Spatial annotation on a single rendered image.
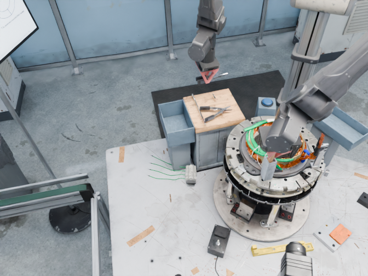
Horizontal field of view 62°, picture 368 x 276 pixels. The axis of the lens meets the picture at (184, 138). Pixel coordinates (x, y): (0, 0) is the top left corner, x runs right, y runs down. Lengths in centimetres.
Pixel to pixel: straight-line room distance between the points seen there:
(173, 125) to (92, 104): 179
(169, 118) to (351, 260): 87
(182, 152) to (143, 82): 191
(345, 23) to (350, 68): 270
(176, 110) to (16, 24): 73
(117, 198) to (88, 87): 201
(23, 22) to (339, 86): 122
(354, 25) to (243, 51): 107
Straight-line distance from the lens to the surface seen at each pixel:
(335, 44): 347
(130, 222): 128
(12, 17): 146
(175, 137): 117
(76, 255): 217
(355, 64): 69
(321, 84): 70
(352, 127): 134
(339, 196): 143
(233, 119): 119
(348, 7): 124
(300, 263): 56
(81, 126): 282
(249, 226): 124
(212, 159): 134
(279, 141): 71
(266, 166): 94
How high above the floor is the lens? 191
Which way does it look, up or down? 49 degrees down
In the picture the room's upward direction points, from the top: 3 degrees counter-clockwise
